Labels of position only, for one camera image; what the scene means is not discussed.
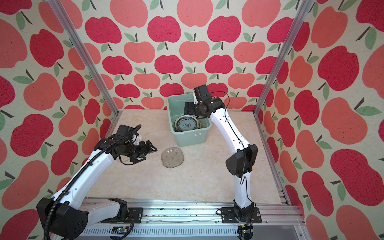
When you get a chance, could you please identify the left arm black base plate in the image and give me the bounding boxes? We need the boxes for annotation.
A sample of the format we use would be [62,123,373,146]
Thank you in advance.
[121,207,144,224]

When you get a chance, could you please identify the aluminium frame post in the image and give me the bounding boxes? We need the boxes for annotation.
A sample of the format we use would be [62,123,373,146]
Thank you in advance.
[48,0,120,117]
[254,0,315,119]

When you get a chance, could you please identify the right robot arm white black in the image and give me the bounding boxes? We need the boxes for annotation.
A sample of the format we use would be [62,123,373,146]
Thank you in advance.
[184,85,258,223]

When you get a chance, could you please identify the right aluminium frame post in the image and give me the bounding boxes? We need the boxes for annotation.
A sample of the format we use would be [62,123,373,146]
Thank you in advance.
[254,0,315,119]

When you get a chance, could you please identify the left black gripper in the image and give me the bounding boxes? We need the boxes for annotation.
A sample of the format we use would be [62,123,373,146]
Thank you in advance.
[125,139,159,163]

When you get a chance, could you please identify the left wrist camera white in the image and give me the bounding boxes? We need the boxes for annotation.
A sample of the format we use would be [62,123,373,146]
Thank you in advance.
[131,134,142,146]

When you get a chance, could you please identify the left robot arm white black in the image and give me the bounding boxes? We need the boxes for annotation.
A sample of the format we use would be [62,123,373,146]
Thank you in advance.
[37,125,157,240]

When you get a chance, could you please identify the blue white patterned plate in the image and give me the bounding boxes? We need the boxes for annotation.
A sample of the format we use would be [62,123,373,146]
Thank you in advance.
[174,115,200,132]

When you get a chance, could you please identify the grey clear glass plate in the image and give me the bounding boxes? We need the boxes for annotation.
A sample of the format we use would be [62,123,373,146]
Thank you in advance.
[161,147,184,169]

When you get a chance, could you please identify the left aluminium frame post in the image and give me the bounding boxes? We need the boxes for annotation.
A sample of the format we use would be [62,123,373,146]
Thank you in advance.
[48,0,120,117]

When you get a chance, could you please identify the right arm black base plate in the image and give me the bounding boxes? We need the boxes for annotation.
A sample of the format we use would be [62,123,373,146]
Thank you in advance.
[216,206,262,224]

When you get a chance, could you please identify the light green plastic bin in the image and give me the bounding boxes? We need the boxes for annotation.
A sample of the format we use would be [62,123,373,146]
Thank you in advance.
[167,93,213,147]

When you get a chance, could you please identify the black corrugated cable conduit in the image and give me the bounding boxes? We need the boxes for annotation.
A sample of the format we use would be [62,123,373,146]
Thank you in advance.
[43,124,142,240]

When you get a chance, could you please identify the front aluminium rail base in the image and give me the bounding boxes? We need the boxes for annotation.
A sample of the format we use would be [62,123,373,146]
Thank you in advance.
[78,200,311,240]

